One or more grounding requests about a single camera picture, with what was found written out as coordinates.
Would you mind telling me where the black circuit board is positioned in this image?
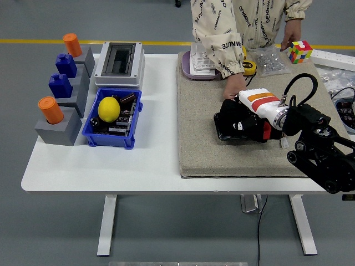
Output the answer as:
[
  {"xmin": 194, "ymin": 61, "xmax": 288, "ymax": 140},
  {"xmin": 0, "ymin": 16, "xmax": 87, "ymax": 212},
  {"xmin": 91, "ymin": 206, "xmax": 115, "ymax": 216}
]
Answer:
[
  {"xmin": 118, "ymin": 98, "xmax": 139, "ymax": 125},
  {"xmin": 107, "ymin": 121, "xmax": 131, "ymax": 137}
]

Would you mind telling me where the clear bag of metal nuts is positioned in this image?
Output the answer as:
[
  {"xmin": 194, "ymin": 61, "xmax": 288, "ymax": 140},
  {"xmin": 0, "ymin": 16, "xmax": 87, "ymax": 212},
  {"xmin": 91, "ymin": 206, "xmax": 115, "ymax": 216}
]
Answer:
[{"xmin": 251, "ymin": 45, "xmax": 292, "ymax": 78}]

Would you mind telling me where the blue bowl with capacitors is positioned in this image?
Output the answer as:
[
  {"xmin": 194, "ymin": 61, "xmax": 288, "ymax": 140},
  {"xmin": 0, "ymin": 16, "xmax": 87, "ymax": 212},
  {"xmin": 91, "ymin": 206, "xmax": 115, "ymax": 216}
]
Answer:
[{"xmin": 334, "ymin": 99, "xmax": 355, "ymax": 135}]

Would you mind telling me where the person's right hand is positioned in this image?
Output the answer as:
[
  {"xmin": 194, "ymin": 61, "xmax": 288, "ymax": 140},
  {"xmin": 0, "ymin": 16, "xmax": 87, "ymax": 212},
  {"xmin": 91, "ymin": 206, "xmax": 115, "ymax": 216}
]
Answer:
[{"xmin": 223, "ymin": 76, "xmax": 247, "ymax": 101}]

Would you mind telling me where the black glossy panel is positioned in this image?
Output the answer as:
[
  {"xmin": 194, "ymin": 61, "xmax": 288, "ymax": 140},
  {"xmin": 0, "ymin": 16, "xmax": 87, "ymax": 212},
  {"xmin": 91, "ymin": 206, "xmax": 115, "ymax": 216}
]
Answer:
[{"xmin": 213, "ymin": 112, "xmax": 278, "ymax": 142}]

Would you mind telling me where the person's torso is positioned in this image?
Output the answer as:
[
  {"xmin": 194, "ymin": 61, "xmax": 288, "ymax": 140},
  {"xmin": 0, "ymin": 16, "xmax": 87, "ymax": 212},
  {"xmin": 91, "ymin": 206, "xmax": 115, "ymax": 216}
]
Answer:
[{"xmin": 191, "ymin": 0, "xmax": 291, "ymax": 53}]

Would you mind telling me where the brown cylinder capacitor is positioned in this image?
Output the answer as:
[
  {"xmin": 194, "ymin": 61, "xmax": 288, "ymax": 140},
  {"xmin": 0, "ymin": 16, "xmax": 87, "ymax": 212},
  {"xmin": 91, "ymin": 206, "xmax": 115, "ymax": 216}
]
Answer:
[{"xmin": 120, "ymin": 93, "xmax": 137, "ymax": 105}]

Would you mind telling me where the thin black cable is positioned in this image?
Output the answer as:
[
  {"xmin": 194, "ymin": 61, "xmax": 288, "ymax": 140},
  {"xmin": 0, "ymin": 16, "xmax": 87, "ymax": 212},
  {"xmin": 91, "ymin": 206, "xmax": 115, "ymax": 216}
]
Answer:
[{"xmin": 330, "ymin": 87, "xmax": 355, "ymax": 101}]

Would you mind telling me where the clear bag of small parts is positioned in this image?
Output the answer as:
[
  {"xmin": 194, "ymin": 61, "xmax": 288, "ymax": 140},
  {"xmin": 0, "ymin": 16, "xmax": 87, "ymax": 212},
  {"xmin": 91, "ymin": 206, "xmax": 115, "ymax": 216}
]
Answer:
[{"xmin": 316, "ymin": 68, "xmax": 355, "ymax": 94}]

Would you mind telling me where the blue block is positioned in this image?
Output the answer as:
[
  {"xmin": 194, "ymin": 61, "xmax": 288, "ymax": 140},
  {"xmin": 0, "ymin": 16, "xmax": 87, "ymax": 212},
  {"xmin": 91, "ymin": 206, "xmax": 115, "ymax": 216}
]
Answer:
[
  {"xmin": 48, "ymin": 73, "xmax": 74, "ymax": 99},
  {"xmin": 55, "ymin": 53, "xmax": 78, "ymax": 79}
]

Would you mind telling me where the white perforated rail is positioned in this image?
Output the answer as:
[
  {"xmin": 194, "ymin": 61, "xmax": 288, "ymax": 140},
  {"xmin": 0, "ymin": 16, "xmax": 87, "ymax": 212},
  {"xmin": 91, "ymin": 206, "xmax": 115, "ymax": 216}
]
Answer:
[{"xmin": 310, "ymin": 49, "xmax": 355, "ymax": 72}]

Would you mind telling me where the purple tray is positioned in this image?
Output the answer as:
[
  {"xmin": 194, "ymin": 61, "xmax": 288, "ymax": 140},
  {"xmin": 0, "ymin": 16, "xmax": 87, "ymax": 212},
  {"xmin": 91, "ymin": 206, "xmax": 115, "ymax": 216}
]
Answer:
[{"xmin": 181, "ymin": 50, "xmax": 222, "ymax": 81}]

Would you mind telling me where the grey-brown mat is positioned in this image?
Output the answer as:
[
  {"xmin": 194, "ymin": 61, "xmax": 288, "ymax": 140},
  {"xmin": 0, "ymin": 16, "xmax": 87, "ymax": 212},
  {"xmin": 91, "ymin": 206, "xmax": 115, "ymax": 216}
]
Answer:
[{"xmin": 176, "ymin": 50, "xmax": 350, "ymax": 180}]

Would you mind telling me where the grey holder block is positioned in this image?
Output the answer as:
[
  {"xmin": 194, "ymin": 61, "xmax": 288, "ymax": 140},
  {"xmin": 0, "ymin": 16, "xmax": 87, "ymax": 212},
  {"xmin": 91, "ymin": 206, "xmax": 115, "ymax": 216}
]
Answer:
[
  {"xmin": 68, "ymin": 63, "xmax": 92, "ymax": 94},
  {"xmin": 72, "ymin": 45, "xmax": 97, "ymax": 78},
  {"xmin": 34, "ymin": 108, "xmax": 84, "ymax": 147},
  {"xmin": 57, "ymin": 80, "xmax": 90, "ymax": 119}
]

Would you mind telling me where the yellow tape measure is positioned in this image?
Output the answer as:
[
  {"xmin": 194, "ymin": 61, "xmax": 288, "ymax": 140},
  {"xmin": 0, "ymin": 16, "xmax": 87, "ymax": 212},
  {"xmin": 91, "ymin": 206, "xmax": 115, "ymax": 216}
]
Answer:
[{"xmin": 241, "ymin": 45, "xmax": 258, "ymax": 87}]

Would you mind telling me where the multicoloured puzzle cube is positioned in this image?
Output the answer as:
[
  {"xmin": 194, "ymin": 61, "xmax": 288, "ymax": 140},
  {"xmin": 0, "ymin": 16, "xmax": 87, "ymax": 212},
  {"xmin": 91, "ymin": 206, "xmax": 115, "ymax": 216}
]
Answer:
[{"xmin": 287, "ymin": 40, "xmax": 313, "ymax": 64}]

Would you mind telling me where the white table leg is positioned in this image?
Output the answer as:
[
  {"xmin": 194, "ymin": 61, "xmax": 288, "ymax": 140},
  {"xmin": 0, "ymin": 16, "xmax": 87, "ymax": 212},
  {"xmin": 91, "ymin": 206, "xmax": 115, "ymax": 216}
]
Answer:
[
  {"xmin": 96, "ymin": 195, "xmax": 118, "ymax": 257},
  {"xmin": 288, "ymin": 195, "xmax": 319, "ymax": 256}
]

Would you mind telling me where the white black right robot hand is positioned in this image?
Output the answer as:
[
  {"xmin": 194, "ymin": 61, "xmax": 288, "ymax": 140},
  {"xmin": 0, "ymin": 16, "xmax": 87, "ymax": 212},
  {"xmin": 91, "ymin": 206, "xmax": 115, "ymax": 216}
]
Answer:
[{"xmin": 231, "ymin": 88, "xmax": 281, "ymax": 144}]

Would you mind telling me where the metal bracket under table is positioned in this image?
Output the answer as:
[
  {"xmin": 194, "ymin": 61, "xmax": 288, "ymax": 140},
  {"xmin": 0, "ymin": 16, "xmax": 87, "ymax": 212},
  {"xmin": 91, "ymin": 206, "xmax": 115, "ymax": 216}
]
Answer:
[{"xmin": 240, "ymin": 195, "xmax": 264, "ymax": 214}]

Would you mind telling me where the orange cylinder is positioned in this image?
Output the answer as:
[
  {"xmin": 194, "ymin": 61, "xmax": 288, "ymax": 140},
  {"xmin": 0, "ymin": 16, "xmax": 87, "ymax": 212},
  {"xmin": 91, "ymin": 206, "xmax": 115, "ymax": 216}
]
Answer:
[
  {"xmin": 38, "ymin": 96, "xmax": 65, "ymax": 125},
  {"xmin": 63, "ymin": 33, "xmax": 83, "ymax": 58}
]

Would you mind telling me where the person's left hand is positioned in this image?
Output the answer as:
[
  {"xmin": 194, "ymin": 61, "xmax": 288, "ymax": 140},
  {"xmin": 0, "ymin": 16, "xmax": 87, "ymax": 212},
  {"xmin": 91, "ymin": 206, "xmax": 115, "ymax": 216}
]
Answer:
[{"xmin": 280, "ymin": 21, "xmax": 302, "ymax": 52}]

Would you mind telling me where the blue plastic bin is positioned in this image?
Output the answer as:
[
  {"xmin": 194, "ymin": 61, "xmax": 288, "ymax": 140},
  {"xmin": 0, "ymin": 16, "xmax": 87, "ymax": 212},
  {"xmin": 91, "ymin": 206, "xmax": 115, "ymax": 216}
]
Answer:
[{"xmin": 82, "ymin": 88, "xmax": 144, "ymax": 150}]

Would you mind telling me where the black floor cable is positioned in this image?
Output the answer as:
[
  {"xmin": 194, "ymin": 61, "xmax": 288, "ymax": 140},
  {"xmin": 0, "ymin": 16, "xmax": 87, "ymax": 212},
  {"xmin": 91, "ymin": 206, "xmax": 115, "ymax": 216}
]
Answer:
[{"xmin": 257, "ymin": 195, "xmax": 269, "ymax": 266}]

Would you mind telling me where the grey electrical enclosure box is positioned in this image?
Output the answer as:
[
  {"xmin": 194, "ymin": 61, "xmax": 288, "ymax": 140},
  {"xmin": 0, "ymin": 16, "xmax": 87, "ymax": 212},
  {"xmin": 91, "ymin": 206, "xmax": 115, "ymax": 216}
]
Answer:
[{"xmin": 94, "ymin": 41, "xmax": 146, "ymax": 89}]

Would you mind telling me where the white plastic frame part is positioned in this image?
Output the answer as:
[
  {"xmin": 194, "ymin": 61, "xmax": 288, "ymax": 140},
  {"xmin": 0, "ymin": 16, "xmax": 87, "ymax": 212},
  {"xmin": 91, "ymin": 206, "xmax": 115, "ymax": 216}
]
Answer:
[{"xmin": 189, "ymin": 42, "xmax": 220, "ymax": 77}]

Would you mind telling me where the yellow lemon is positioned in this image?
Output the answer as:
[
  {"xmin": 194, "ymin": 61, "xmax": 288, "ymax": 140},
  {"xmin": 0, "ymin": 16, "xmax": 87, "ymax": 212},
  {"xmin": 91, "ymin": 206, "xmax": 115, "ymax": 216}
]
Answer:
[{"xmin": 98, "ymin": 96, "xmax": 121, "ymax": 123}]

